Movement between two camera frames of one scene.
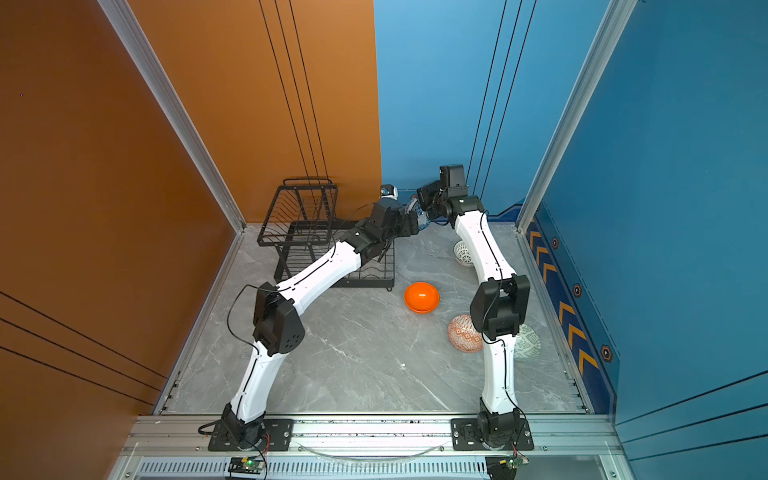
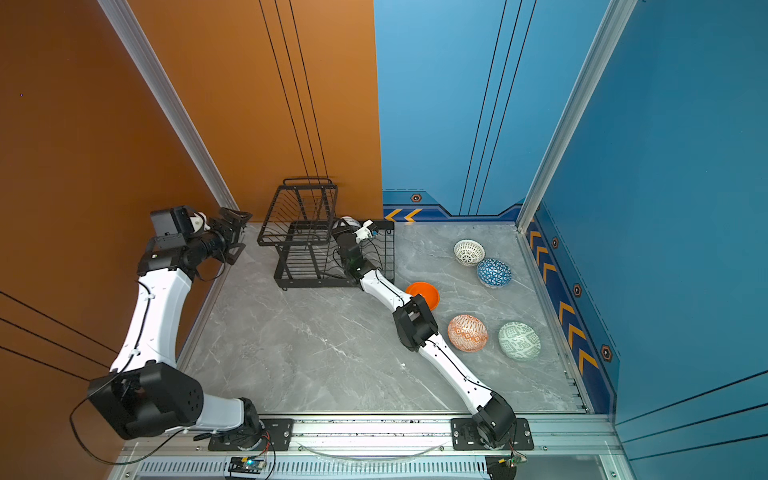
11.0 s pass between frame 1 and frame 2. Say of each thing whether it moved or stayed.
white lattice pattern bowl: stayed
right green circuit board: stayed
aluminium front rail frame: stayed
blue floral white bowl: moved
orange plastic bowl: stayed
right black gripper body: moved
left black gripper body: moved
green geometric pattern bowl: stayed
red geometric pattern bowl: stayed
